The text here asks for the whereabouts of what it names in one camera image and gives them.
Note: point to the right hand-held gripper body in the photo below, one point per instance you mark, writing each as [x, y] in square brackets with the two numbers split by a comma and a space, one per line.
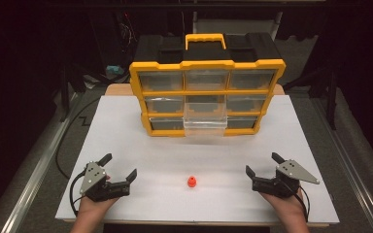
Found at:
[283, 181]

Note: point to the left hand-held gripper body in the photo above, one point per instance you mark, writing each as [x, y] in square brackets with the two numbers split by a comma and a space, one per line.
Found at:
[101, 189]

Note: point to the person's left hand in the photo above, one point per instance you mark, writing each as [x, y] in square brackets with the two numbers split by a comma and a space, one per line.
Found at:
[94, 204]

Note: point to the person's right hand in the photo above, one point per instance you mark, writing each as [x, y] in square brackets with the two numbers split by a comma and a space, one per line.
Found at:
[286, 207]

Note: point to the white board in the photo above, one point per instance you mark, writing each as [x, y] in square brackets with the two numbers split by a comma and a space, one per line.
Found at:
[175, 155]

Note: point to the small orange plastic cap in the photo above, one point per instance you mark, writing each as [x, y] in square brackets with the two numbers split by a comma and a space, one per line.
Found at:
[191, 182]

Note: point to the clear plastic drawer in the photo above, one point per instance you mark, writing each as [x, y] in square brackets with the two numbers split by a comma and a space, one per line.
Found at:
[205, 121]

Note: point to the black metal stand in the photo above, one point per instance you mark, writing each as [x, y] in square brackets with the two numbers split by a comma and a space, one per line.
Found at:
[331, 97]
[65, 93]

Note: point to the teal object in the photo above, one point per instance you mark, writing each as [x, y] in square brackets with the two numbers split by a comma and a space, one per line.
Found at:
[114, 70]

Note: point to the yellow black drawer organizer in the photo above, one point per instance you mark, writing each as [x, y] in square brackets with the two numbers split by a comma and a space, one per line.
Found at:
[207, 81]

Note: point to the metal floor rail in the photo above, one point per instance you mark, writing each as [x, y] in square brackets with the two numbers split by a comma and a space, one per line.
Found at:
[353, 168]
[29, 174]

